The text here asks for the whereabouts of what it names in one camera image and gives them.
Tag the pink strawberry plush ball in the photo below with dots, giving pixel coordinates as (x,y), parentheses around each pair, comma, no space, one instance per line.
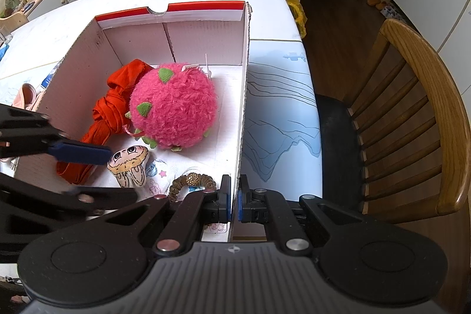
(173,106)

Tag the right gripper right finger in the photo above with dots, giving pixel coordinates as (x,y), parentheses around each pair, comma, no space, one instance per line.
(270,209)

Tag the blue illustrated table mat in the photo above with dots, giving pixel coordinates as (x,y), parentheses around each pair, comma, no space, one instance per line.
(282,147)

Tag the yellow bag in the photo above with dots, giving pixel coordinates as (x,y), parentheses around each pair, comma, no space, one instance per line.
(299,15)

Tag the pink fleece hat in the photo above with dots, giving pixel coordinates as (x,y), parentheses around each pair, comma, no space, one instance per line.
(28,98)

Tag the red cloth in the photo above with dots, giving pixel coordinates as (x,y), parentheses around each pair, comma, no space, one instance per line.
(109,117)

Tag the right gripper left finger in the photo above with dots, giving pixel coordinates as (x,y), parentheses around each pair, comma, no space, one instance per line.
(186,225)

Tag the near wooden chair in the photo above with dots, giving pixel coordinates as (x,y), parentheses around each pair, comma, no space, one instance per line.
(397,146)

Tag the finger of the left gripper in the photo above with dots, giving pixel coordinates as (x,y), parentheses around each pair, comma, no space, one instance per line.
(25,133)
(25,196)

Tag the blue tissue pack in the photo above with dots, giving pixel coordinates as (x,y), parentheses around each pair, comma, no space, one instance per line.
(46,81)

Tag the red white storage box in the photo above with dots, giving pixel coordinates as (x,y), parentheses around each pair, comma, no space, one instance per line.
(212,34)

